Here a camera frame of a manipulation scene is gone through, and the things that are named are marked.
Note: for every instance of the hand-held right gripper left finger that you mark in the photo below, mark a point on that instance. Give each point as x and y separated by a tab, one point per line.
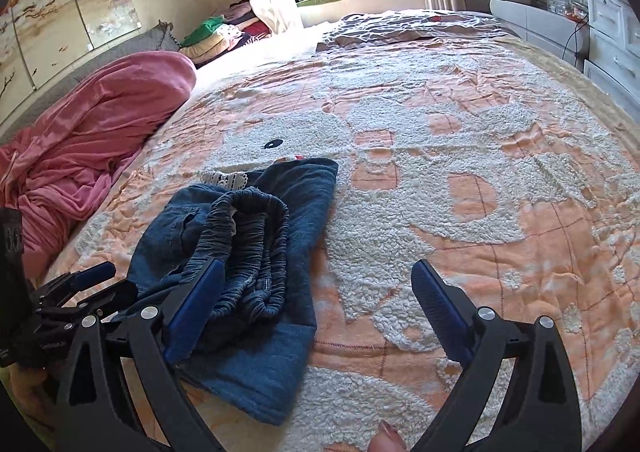
196	312

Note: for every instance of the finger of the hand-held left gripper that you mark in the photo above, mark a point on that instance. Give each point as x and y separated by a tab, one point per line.
115	294
95	272

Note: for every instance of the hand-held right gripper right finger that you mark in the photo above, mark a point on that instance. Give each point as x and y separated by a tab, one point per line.
440	307

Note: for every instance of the blue denim pants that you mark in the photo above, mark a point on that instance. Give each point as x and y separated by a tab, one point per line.
295	212

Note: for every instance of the person's right hand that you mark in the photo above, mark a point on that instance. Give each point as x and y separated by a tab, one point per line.
387	439

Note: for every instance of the pink blanket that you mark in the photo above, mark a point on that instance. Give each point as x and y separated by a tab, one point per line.
100	121

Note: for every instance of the bed with lace cover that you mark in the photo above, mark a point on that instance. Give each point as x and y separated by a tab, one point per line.
450	156

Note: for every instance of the grey headboard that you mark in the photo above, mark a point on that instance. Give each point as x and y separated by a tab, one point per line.
100	59

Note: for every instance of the pile of colourful clothes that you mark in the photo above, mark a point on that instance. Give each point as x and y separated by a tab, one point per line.
220	34

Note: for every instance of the grey quilted bedspread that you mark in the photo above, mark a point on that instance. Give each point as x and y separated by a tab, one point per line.
400	29

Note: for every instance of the white dressing table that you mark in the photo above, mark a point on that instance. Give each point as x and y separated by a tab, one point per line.
530	19

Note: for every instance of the white drawer cabinet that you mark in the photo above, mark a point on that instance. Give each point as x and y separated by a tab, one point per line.
615	36

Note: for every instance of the landscape wall painting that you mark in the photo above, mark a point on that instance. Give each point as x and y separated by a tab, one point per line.
60	26

